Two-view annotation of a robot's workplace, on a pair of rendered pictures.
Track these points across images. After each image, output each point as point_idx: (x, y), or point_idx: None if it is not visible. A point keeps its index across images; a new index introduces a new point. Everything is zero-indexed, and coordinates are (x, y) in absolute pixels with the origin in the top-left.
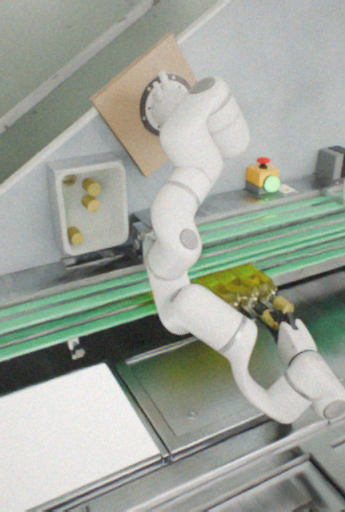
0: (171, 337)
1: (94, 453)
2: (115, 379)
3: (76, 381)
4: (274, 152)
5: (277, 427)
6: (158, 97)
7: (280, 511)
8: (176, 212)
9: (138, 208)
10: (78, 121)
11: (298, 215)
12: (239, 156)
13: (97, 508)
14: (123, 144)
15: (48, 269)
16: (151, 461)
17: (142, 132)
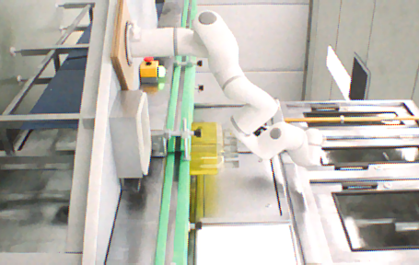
0: (196, 190)
1: (274, 250)
2: (218, 226)
3: (206, 244)
4: None
5: (293, 180)
6: (138, 38)
7: (331, 202)
8: (260, 89)
9: None
10: (103, 77)
11: (190, 81)
12: (136, 63)
13: (311, 259)
14: (125, 81)
15: (129, 199)
16: (293, 229)
17: (127, 67)
